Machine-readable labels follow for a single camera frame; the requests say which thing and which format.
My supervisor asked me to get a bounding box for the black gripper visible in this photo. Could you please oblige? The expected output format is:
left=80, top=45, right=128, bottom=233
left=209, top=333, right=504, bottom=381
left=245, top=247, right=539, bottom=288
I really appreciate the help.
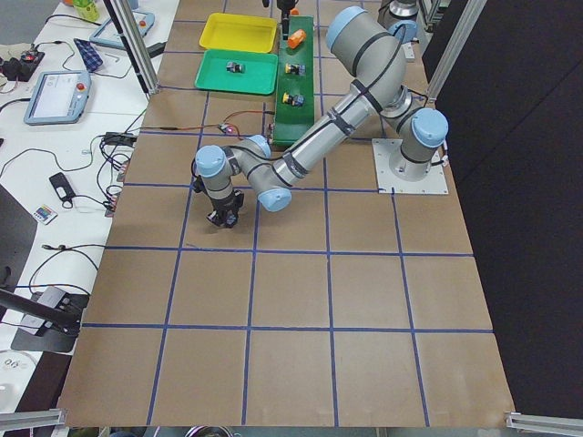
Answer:
left=276, top=0, right=298, bottom=25
left=193, top=177, right=244, bottom=229

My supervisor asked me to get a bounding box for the orange cylinder marked 4680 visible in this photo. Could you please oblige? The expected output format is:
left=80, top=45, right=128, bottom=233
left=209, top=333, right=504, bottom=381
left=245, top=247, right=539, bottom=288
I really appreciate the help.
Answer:
left=287, top=28, right=307, bottom=50

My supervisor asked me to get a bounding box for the green push button switch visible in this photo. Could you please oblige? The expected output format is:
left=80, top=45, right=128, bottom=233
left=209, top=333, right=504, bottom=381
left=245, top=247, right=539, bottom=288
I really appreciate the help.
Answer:
left=226, top=61, right=245, bottom=74

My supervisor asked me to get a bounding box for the yellow push button switch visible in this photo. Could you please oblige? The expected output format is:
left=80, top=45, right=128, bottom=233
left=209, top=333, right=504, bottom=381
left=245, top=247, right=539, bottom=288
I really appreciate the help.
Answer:
left=281, top=92, right=305, bottom=107

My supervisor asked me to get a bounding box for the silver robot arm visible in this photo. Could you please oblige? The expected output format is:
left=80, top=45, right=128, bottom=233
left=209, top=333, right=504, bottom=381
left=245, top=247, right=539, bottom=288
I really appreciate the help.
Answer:
left=191, top=6, right=449, bottom=228
left=276, top=0, right=419, bottom=44

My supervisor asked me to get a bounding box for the yellow plastic tray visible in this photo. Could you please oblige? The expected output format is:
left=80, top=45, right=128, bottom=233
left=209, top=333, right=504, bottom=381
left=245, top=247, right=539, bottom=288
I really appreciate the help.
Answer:
left=199, top=13, right=277, bottom=53

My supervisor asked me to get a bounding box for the green plastic tray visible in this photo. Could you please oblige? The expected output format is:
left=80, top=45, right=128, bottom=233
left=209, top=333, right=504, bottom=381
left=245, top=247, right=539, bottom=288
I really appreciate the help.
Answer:
left=194, top=49, right=279, bottom=96

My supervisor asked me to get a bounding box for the green conveyor belt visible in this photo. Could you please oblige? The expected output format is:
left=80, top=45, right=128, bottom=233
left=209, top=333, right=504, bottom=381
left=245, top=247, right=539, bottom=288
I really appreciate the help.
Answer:
left=271, top=15, right=314, bottom=149

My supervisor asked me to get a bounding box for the small controller circuit board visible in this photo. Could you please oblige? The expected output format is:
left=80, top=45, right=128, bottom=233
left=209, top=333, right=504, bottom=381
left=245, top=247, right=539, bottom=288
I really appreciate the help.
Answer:
left=219, top=123, right=239, bottom=135

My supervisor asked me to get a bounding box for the blue teach pendant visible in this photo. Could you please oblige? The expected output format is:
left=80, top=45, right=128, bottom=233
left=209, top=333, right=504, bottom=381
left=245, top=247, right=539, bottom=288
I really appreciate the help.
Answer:
left=88, top=11, right=157, bottom=50
left=24, top=70, right=92, bottom=126

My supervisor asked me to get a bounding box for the blue plaid cloth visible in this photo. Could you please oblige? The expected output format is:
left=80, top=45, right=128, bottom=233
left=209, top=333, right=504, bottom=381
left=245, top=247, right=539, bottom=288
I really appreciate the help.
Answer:
left=74, top=38, right=104, bottom=73

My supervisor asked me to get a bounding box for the red black power cable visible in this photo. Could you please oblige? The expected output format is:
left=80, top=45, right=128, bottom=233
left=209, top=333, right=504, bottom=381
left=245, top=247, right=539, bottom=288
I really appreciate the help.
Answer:
left=138, top=108, right=274, bottom=136

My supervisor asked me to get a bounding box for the aluminium frame post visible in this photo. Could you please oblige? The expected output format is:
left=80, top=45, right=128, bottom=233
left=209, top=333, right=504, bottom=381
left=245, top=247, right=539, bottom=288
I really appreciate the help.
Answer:
left=104, top=0, right=159, bottom=96

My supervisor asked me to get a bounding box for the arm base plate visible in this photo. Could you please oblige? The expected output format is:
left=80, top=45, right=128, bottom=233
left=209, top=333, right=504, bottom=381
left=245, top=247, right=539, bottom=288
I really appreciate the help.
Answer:
left=372, top=138, right=449, bottom=196

